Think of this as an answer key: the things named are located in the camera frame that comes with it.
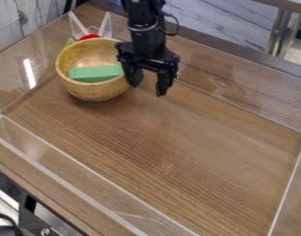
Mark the wooden bowl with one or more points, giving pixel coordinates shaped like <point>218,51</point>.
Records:
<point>88,53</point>

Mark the green rectangular block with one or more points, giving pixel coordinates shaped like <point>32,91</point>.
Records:
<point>94,73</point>

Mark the metal table leg background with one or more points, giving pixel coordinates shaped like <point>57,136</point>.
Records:
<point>282,32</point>

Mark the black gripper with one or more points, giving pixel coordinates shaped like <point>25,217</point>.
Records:
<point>134,61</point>

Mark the clear acrylic tray wall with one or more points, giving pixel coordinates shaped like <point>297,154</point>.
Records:
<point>94,205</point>

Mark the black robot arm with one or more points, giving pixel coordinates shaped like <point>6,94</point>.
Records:
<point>145,51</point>

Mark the black table leg bracket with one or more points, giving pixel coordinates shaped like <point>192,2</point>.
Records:
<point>30,224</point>

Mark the red fruit with green leaf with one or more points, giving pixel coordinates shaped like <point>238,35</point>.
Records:
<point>86,37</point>

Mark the clear acrylic corner bracket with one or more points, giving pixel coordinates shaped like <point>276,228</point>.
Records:
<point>81,31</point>

